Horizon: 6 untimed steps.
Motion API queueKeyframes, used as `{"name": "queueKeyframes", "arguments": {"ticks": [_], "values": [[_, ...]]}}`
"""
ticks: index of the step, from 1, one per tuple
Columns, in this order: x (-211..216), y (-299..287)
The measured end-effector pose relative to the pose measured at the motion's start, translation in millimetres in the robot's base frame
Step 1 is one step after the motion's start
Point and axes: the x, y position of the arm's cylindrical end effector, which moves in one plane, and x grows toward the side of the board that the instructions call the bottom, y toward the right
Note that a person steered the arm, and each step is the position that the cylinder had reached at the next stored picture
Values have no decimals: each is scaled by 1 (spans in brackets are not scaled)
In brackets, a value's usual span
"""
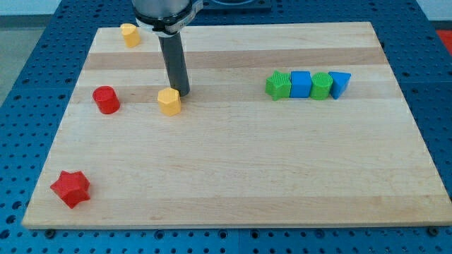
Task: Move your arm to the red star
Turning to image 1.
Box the wooden board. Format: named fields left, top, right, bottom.
left=22, top=22, right=451, bottom=229

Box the green star block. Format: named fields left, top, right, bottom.
left=265, top=71, right=292, bottom=101

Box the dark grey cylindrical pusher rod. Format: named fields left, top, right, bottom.
left=159, top=33, right=190, bottom=97

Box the yellow hexagon block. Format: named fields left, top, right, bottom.
left=157, top=87, right=182, bottom=116

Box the red star block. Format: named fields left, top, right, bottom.
left=50, top=171, right=90, bottom=209

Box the blue cube block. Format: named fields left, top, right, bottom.
left=290, top=71, right=312, bottom=98

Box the red cylinder block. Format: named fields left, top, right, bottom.
left=93, top=86, right=120, bottom=114

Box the yellow heart block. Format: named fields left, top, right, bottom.
left=120, top=23, right=141, bottom=48

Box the blue triangle block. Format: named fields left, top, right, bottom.
left=328, top=71, right=352, bottom=99

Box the green cylinder block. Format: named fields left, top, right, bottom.
left=310, top=72, right=333, bottom=100

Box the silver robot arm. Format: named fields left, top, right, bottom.
left=131, top=0, right=203, bottom=37

